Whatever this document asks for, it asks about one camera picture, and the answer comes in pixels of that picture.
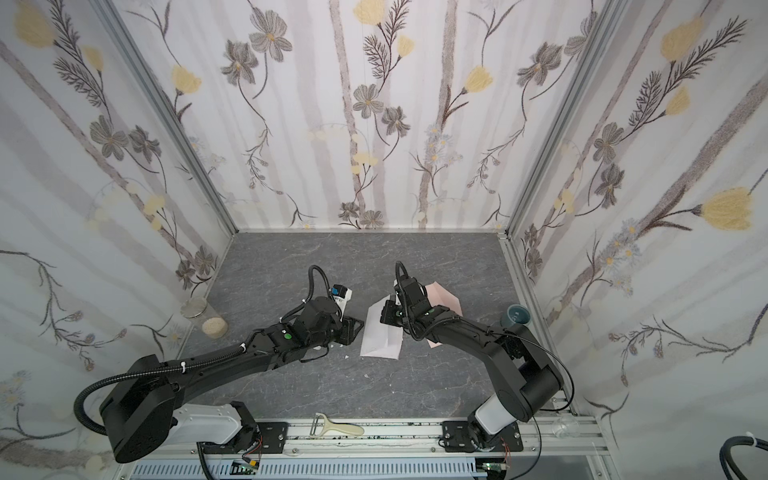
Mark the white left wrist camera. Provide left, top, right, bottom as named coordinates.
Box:
left=331, top=284, right=352, bottom=313

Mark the black corrugated cable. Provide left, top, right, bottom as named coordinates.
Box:
left=718, top=434, right=768, bottom=480

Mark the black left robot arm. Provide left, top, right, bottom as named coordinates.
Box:
left=73, top=297, right=364, bottom=464

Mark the aluminium mounting rail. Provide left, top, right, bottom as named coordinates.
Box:
left=116, top=416, right=620, bottom=479

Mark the white letter paper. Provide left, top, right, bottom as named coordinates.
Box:
left=360, top=297, right=403, bottom=360

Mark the teal ceramic cup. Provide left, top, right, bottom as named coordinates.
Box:
left=500, top=304, right=531, bottom=328

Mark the pink paper envelope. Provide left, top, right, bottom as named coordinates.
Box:
left=426, top=282, right=462, bottom=316

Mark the cream vegetable peeler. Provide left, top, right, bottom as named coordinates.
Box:
left=309, top=412, right=365, bottom=438

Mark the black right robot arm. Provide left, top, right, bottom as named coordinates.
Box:
left=380, top=276, right=565, bottom=452

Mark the small clear glass cup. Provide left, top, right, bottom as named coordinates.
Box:
left=552, top=415, right=580, bottom=439

